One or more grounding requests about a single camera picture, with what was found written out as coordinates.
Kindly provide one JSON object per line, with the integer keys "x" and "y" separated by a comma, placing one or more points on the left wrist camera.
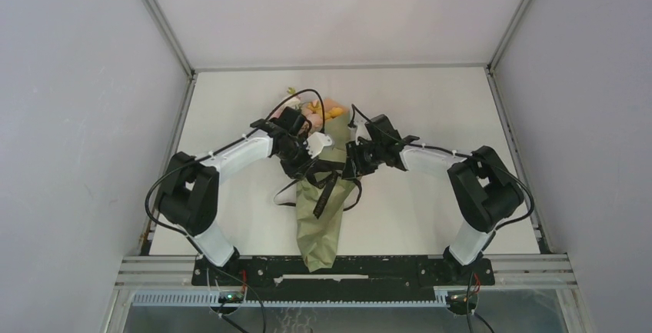
{"x": 291, "y": 120}

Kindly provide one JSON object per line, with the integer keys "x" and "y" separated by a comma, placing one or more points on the yellow fake flower stem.
{"x": 334, "y": 113}

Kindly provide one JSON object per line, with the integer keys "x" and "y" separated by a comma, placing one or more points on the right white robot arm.
{"x": 488, "y": 196}

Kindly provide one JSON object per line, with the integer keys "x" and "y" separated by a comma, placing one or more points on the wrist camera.
{"x": 382, "y": 131}
{"x": 291, "y": 120}

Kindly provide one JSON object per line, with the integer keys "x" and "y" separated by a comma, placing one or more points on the black mounting base plate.
{"x": 269, "y": 270}

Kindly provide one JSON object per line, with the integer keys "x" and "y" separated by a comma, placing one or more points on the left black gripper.
{"x": 299, "y": 171}

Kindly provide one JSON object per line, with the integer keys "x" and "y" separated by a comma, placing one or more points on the pink fake flower stem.
{"x": 314, "y": 114}

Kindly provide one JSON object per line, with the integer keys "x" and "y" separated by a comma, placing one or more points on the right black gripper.
{"x": 354, "y": 166}

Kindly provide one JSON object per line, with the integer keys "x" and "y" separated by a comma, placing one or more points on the orange wrapping paper sheet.
{"x": 321, "y": 195}

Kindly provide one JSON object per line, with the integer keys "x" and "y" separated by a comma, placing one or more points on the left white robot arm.
{"x": 185, "y": 198}

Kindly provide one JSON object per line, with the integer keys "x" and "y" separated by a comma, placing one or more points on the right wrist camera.
{"x": 382, "y": 131}

